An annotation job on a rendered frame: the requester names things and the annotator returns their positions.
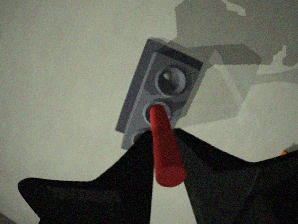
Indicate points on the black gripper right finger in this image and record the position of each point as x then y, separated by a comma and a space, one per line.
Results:
221, 187

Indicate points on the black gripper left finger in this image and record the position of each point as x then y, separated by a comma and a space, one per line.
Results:
121, 195

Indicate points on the red peg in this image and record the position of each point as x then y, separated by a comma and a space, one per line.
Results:
168, 163

